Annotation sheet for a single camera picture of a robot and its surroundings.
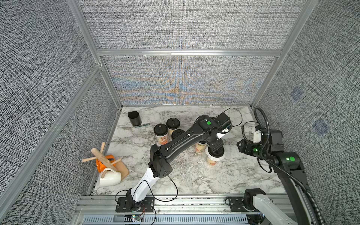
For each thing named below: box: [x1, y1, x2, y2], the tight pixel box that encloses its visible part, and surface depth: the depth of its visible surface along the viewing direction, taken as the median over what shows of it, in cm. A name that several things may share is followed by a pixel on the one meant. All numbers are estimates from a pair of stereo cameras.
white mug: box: [99, 167, 122, 188], surface depth 76 cm
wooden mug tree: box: [81, 142, 130, 181], surface depth 74 cm
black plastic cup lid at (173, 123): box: [166, 117, 181, 130], surface depth 89 cm
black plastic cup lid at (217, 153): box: [208, 145, 225, 158], surface depth 76 cm
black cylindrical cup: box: [127, 110, 142, 127], surface depth 106 cm
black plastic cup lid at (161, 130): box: [153, 123, 169, 137], surface depth 85 cm
